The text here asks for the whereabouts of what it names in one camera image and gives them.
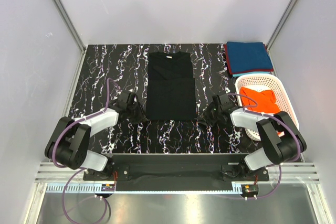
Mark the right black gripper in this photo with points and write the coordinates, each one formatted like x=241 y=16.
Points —
x=204 y=117

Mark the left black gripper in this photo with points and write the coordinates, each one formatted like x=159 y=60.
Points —
x=141 y=116

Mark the black t shirt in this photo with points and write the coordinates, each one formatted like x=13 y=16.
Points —
x=171 y=91

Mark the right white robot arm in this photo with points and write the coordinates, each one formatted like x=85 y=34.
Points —
x=281 y=139

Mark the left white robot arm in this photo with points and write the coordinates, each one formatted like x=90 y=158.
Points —
x=68 y=146

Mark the folded light blue t shirt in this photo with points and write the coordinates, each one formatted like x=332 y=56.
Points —
x=252 y=72

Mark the black marble pattern mat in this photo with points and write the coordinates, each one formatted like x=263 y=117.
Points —
x=108 y=69

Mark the orange t shirt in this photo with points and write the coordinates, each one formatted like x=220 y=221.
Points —
x=259 y=101

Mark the white plastic laundry basket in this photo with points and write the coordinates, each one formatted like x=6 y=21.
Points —
x=262 y=81

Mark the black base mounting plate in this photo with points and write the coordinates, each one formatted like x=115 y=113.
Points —
x=178 y=170

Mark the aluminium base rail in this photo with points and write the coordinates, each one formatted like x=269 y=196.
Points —
x=291 y=173

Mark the slotted cable duct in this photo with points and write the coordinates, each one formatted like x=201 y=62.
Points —
x=121 y=188

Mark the left aluminium frame post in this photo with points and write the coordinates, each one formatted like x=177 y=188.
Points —
x=69 y=24

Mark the aluminium frame post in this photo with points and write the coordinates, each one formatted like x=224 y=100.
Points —
x=288 y=10
x=69 y=24

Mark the right aluminium frame post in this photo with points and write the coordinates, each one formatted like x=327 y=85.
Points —
x=288 y=10

